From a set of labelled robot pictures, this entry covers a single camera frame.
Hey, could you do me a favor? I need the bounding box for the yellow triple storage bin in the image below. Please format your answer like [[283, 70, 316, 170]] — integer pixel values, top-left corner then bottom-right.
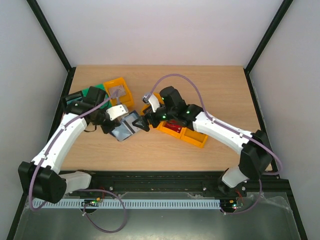
[[140, 87, 208, 148]]

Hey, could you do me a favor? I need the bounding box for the beige card stack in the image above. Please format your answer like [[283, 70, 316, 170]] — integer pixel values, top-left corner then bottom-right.
[[108, 84, 127, 99]]

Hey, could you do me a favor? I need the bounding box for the black aluminium frame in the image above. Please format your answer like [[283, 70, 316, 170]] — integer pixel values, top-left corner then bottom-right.
[[4, 0, 309, 240]]

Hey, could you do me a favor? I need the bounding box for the green storage bin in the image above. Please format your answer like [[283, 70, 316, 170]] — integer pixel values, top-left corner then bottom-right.
[[82, 84, 109, 107]]

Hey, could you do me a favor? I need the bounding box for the white magnetic-stripe credit card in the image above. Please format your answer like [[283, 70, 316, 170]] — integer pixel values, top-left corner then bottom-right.
[[123, 120, 140, 135]]

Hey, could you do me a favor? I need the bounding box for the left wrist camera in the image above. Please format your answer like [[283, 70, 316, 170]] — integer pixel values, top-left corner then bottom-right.
[[106, 104, 129, 121]]

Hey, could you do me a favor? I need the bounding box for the yellow single storage bin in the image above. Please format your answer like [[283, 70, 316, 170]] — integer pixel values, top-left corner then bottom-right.
[[102, 77, 135, 108]]

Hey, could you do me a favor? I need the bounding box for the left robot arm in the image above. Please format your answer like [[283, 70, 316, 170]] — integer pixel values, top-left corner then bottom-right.
[[18, 86, 119, 204]]

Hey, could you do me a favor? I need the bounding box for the black storage bin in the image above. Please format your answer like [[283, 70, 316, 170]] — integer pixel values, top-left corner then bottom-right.
[[60, 91, 84, 109]]

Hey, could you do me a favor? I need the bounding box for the light blue cable duct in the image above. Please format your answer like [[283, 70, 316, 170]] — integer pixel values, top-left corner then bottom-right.
[[43, 198, 221, 210]]

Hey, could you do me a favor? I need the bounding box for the blue leather card holder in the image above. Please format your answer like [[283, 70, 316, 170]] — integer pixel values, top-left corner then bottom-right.
[[110, 110, 139, 142]]

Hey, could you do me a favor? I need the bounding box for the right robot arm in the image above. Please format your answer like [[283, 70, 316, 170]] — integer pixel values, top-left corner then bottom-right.
[[132, 86, 273, 196]]

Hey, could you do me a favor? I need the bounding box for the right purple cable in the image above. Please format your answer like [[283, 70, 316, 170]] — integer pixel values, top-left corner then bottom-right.
[[147, 73, 284, 217]]

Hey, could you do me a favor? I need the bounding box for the red card stack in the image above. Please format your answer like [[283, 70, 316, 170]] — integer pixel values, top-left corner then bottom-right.
[[164, 120, 182, 133]]

